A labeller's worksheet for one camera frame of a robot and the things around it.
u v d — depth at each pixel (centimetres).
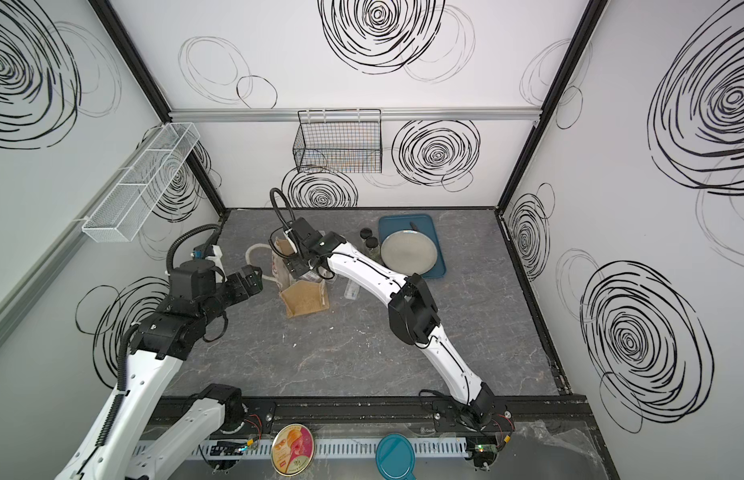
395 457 62
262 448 70
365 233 101
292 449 67
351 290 96
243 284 63
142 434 43
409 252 108
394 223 117
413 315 56
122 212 73
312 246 67
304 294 83
